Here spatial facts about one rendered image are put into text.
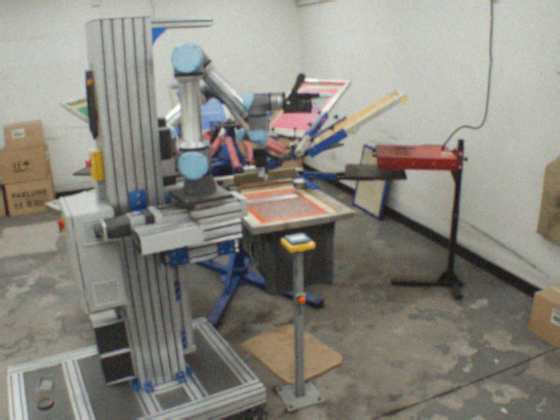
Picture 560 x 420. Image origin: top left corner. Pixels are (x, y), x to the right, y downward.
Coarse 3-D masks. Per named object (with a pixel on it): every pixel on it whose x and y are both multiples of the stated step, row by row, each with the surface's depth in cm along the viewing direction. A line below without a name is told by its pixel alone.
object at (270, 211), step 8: (256, 192) 322; (272, 200) 305; (248, 208) 292; (256, 208) 291; (264, 208) 291; (272, 208) 291; (280, 208) 290; (256, 216) 278; (264, 216) 278; (272, 216) 277; (280, 216) 277; (288, 216) 276
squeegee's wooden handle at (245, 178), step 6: (288, 168) 319; (294, 168) 320; (234, 174) 309; (240, 174) 308; (246, 174) 309; (252, 174) 311; (258, 174) 312; (270, 174) 315; (276, 174) 316; (282, 174) 318; (288, 174) 319; (294, 174) 321; (234, 180) 308; (240, 180) 309; (246, 180) 310; (252, 180) 312; (258, 180) 313; (270, 180) 316; (276, 180) 317; (234, 186) 310
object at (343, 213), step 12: (312, 192) 312; (336, 204) 283; (312, 216) 265; (324, 216) 265; (336, 216) 267; (348, 216) 270; (252, 228) 252; (264, 228) 254; (276, 228) 256; (288, 228) 258
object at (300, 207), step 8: (264, 192) 321; (272, 192) 322; (280, 192) 321; (288, 192) 321; (296, 192) 320; (280, 200) 305; (288, 200) 305; (296, 200) 304; (304, 200) 304; (288, 208) 290; (296, 208) 289; (304, 208) 289; (312, 208) 289; (320, 208) 288; (296, 216) 276; (304, 216) 276
